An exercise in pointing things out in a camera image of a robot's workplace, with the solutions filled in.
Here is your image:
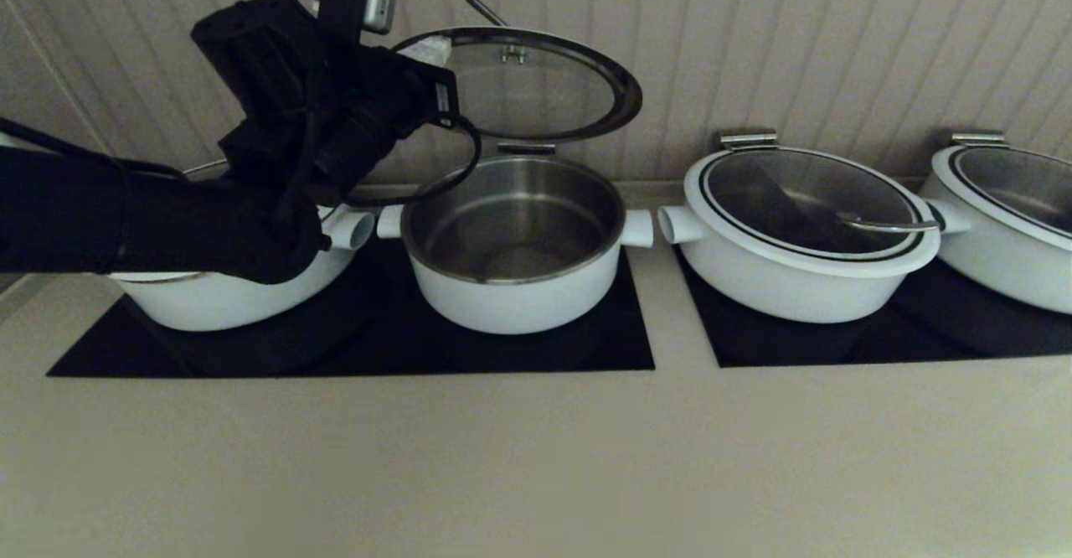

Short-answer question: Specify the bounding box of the glass lid with curved handle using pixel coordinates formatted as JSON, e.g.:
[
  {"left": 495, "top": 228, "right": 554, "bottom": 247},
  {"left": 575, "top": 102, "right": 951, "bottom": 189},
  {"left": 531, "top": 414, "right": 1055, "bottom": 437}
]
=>
[{"left": 392, "top": 0, "right": 644, "bottom": 143}]

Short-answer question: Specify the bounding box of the wide white pot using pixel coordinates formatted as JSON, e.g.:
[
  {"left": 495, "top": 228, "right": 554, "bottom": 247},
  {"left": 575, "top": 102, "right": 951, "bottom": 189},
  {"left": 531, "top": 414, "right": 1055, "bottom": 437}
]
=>
[
  {"left": 109, "top": 206, "right": 376, "bottom": 333},
  {"left": 657, "top": 204, "right": 977, "bottom": 325},
  {"left": 920, "top": 196, "right": 1072, "bottom": 316}
]

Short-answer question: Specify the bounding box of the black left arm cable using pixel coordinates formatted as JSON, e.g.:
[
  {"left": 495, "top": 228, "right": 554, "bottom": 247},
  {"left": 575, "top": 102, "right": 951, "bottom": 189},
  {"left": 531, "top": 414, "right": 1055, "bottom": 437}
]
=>
[{"left": 339, "top": 114, "right": 483, "bottom": 209}]

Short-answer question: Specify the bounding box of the black glass cooktop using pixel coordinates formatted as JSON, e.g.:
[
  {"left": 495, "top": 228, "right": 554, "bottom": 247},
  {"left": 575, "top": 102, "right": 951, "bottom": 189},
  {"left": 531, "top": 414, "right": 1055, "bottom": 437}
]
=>
[
  {"left": 674, "top": 248, "right": 1072, "bottom": 369},
  {"left": 48, "top": 240, "right": 656, "bottom": 378}
]

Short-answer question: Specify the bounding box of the deep white pot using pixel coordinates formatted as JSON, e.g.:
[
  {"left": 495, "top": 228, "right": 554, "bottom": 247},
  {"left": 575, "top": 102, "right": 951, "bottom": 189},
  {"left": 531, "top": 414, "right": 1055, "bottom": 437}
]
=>
[{"left": 377, "top": 143, "right": 654, "bottom": 335}]

